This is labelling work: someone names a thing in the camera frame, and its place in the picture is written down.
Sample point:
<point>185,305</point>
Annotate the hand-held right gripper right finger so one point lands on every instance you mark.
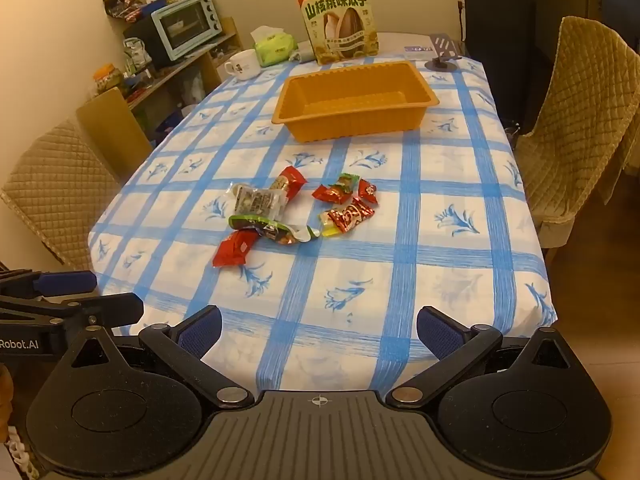
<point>440,332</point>

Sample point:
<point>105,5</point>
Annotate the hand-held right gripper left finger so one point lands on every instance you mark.
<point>200,331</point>

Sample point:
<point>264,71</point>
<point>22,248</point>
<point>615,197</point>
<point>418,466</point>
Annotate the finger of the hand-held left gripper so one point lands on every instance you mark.
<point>65,283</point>
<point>110,306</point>

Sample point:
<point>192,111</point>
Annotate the large red snack packet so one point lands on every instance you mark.
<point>234,249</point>

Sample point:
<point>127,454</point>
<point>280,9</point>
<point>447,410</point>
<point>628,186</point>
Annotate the white green-ended snack packet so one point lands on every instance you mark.
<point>270,230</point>

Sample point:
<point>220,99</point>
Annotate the clear packet with dark contents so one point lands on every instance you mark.
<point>255,201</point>

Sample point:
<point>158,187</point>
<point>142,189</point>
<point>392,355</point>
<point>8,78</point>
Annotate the red white printed packet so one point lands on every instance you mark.
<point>352,217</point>

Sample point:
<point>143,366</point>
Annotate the small red printed packet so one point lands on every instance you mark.
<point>367,191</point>

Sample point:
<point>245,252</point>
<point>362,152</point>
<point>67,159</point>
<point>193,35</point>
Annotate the red sausage snack packet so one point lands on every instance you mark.
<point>290,180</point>

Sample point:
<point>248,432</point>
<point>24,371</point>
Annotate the red candy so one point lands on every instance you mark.
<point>327,193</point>

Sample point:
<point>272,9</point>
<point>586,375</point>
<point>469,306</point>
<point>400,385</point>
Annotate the orange plastic tray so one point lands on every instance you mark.
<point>350,125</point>

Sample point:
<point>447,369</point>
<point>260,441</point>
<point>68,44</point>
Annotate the orange lumpy object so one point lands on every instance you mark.
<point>5,392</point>

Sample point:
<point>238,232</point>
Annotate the beige quilted chair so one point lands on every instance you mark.
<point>55,195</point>
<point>575,125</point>

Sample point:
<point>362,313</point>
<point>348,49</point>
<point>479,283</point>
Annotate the orange lidded jar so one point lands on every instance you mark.
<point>106,80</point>

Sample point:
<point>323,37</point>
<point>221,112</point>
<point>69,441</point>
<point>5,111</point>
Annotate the wooden shelf unit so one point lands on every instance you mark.
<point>170,77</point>

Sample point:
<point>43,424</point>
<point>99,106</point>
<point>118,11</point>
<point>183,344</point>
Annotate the silver foil bag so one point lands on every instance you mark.
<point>136,55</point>

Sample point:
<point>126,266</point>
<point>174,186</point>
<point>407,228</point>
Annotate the black appliance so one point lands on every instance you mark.
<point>140,42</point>

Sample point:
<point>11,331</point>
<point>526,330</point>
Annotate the white mug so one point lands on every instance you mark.
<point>245,66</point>

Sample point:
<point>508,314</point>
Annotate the dark snack bags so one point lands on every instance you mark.
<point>122,7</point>

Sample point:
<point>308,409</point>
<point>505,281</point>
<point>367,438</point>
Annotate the light blue toaster oven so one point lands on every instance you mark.
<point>185,27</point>

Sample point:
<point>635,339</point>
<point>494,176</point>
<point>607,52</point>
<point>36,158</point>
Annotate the blue white small box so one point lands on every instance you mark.
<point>417,51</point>

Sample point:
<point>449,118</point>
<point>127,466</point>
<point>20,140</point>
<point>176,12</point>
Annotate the grey phone stand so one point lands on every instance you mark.
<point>442,45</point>

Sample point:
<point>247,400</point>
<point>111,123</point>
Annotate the green tissue pack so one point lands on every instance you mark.
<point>272,49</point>

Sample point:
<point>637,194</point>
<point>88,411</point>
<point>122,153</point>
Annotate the small grey pouch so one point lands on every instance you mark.
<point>301,55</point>

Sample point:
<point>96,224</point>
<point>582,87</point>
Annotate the large sunflower seed bag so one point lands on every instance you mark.
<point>340,20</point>

